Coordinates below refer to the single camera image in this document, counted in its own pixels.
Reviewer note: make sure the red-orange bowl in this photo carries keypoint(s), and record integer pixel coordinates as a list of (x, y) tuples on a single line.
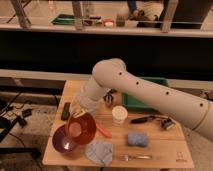
[(81, 130)]

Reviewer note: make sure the purple bowl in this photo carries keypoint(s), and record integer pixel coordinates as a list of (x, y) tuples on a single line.
[(61, 142)]

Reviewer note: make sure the green plastic tray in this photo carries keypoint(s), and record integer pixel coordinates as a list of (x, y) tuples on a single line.
[(133, 104)]

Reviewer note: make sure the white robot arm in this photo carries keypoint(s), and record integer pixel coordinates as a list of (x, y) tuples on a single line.
[(193, 112)]

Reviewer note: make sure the metal binder clip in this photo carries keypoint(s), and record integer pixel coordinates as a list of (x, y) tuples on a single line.
[(167, 124)]

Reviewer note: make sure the orange carrot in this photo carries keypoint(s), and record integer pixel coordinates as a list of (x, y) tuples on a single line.
[(103, 131)]

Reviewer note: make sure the background green tray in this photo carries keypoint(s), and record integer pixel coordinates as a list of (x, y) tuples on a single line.
[(63, 19)]

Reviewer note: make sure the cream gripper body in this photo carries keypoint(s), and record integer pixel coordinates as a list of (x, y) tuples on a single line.
[(81, 105)]

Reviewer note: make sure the black rectangular block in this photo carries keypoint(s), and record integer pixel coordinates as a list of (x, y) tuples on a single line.
[(65, 113)]

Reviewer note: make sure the blue sponge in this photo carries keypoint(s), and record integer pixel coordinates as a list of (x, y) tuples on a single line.
[(137, 139)]

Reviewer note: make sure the wooden table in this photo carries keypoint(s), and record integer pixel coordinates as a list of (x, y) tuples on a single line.
[(169, 149)]

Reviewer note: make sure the white cup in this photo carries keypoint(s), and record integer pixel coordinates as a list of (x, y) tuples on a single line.
[(119, 114)]

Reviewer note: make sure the grey folded cloth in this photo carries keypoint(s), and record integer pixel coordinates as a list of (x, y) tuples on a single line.
[(100, 152)]

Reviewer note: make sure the black handled utensil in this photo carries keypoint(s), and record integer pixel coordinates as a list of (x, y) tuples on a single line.
[(144, 119)]

